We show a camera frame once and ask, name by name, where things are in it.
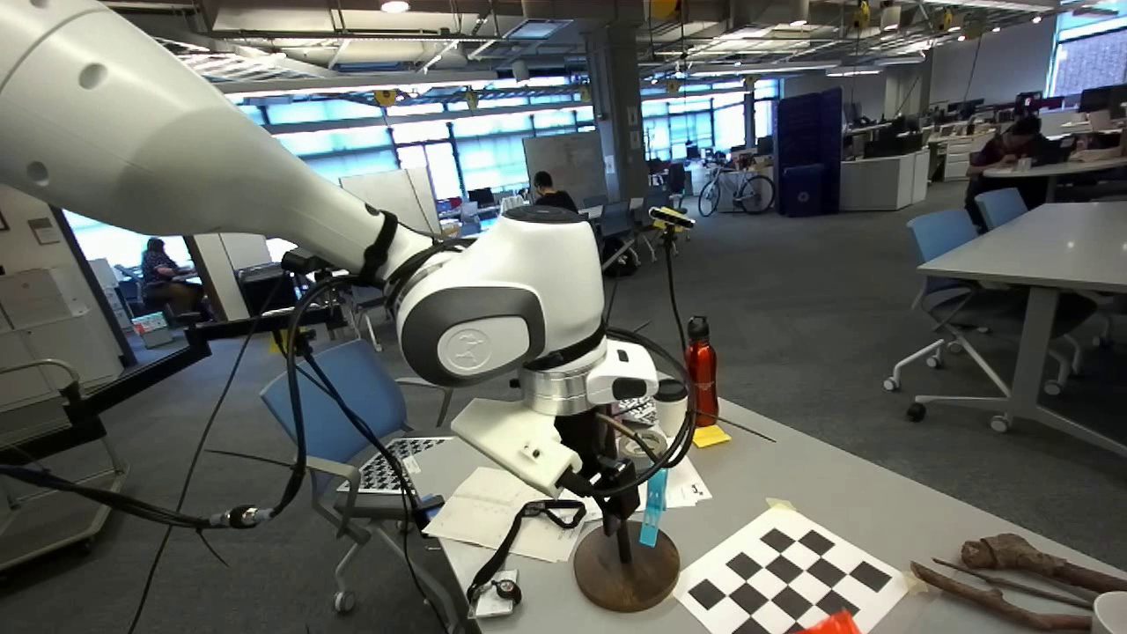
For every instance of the black camera stand with base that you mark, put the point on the black camera stand with base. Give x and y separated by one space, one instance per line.
626 564

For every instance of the black gooseneck camera mount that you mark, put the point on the black gooseneck camera mount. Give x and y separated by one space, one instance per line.
670 223

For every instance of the bicycle in background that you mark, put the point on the bicycle in background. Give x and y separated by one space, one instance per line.
738 185

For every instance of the yellow sticky note pad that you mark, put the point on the yellow sticky note pad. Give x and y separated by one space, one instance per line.
711 439

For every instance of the black white checkerboard sheet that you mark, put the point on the black white checkerboard sheet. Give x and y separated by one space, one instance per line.
785 575

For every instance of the orange plastic bag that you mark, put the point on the orange plastic bag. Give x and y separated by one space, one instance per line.
838 625

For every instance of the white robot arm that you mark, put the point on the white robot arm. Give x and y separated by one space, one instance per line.
107 122

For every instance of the blue clamp on stand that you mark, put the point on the blue clamp on stand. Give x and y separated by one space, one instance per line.
652 508

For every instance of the seated person in black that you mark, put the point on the seated person in black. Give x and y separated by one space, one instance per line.
1011 146

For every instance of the grey office table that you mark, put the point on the grey office table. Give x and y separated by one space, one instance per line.
1050 251

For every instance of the white paper sheets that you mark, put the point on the white paper sheets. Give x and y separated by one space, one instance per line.
484 505

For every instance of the blue office chair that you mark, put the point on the blue office chair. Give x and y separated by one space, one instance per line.
356 445

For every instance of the red water bottle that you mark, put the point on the red water bottle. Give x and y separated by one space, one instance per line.
701 370

